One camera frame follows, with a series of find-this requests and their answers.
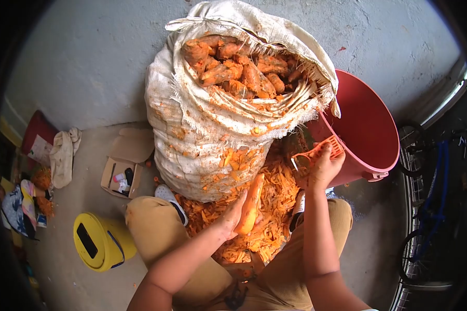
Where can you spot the person's right hand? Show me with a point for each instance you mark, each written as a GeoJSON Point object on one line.
{"type": "Point", "coordinates": [325, 171]}

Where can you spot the person's left hand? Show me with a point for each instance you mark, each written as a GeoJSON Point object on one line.
{"type": "Point", "coordinates": [230, 220]}

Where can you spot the person's left thumb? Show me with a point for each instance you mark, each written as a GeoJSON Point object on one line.
{"type": "Point", "coordinates": [242, 200]}

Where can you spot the person's right fingers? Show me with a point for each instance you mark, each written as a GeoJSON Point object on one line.
{"type": "Point", "coordinates": [339, 162]}

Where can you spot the person's left fingers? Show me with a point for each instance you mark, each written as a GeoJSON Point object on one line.
{"type": "Point", "coordinates": [259, 219]}

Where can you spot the person's right thumb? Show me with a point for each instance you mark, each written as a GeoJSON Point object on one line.
{"type": "Point", "coordinates": [327, 149]}

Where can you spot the peeled orange carrot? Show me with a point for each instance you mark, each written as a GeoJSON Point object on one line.
{"type": "Point", "coordinates": [251, 206]}

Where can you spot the orange plastic peeler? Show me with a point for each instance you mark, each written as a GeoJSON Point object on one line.
{"type": "Point", "coordinates": [307, 155]}

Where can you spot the pile of carrot peels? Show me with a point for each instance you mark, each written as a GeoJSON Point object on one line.
{"type": "Point", "coordinates": [276, 194]}

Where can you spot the red plastic bucket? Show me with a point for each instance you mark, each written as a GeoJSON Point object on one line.
{"type": "Point", "coordinates": [364, 124]}

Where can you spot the white woven sack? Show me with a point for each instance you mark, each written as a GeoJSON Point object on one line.
{"type": "Point", "coordinates": [202, 132]}

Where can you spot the blue bicycle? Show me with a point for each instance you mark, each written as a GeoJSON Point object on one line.
{"type": "Point", "coordinates": [432, 202]}

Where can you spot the person's body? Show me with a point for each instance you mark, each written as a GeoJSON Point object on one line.
{"type": "Point", "coordinates": [334, 295]}

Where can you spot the pile of unpeeled carrots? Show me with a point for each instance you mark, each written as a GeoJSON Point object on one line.
{"type": "Point", "coordinates": [237, 70]}

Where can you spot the open cardboard box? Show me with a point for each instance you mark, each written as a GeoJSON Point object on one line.
{"type": "Point", "coordinates": [128, 151]}

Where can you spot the yellow bucket with lid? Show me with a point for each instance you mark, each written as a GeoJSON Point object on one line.
{"type": "Point", "coordinates": [109, 245]}

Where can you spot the black phone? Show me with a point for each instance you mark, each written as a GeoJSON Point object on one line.
{"type": "Point", "coordinates": [86, 240]}

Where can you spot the white cloth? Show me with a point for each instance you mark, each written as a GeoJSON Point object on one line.
{"type": "Point", "coordinates": [64, 155]}

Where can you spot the red container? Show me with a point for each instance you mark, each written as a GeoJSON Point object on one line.
{"type": "Point", "coordinates": [37, 130]}

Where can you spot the colourful patterned cloth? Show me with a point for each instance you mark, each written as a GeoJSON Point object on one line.
{"type": "Point", "coordinates": [21, 210]}

